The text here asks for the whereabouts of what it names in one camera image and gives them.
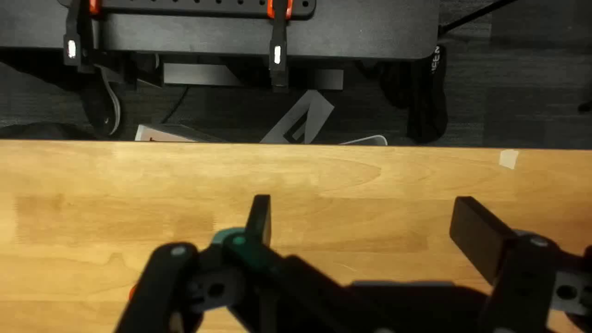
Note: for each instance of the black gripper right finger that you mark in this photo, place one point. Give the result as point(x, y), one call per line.
point(481, 237)

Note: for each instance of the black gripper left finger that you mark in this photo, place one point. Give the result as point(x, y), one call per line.
point(259, 218)

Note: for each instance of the white tape piece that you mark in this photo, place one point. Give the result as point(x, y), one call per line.
point(509, 159)

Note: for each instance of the black caster wheel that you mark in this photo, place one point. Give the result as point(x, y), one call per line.
point(102, 111)

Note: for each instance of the black desk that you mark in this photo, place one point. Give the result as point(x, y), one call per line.
point(357, 30)

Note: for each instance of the black power strip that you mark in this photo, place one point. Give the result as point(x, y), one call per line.
point(185, 5)

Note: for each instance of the gray triangular bracket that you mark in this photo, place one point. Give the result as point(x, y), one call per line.
point(302, 116)

